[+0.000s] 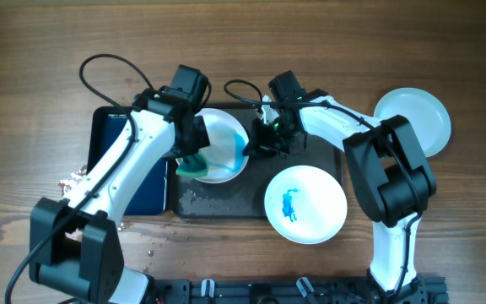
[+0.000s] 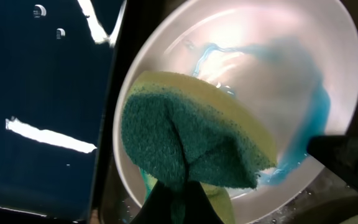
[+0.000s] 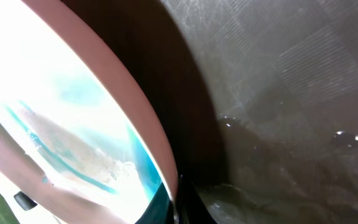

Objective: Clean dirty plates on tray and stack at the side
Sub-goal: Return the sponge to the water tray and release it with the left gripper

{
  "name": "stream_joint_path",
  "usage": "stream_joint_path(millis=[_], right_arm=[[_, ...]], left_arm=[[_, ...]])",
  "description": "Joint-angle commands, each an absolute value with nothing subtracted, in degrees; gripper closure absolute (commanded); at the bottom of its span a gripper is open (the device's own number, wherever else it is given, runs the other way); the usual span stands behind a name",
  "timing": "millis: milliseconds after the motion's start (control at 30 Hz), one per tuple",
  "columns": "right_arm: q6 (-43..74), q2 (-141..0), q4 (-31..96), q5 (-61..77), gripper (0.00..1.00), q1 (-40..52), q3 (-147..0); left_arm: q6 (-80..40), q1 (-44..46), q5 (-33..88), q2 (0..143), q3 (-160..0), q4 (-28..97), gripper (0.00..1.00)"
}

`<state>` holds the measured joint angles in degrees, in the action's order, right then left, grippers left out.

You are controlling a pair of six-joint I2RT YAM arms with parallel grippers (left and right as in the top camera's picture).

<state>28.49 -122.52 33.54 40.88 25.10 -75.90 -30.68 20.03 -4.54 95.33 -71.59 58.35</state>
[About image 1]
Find green yellow sponge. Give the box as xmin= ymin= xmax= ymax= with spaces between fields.
xmin=175 ymin=153 xmax=208 ymax=178

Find white plate cleaned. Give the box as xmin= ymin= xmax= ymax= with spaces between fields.
xmin=374 ymin=88 xmax=452 ymax=157
xmin=176 ymin=108 xmax=249 ymax=184

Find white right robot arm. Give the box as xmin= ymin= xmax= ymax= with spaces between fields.
xmin=246 ymin=87 xmax=436 ymax=303

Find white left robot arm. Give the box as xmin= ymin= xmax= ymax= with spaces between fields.
xmin=25 ymin=85 xmax=211 ymax=303

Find dark grey serving tray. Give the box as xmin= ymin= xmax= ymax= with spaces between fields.
xmin=170 ymin=103 xmax=343 ymax=220

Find black water tray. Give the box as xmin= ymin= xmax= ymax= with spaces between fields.
xmin=87 ymin=106 xmax=169 ymax=216

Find white plate with blue stain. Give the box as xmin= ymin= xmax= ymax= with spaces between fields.
xmin=264 ymin=166 xmax=348 ymax=245

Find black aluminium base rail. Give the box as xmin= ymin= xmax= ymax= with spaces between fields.
xmin=145 ymin=276 xmax=450 ymax=304

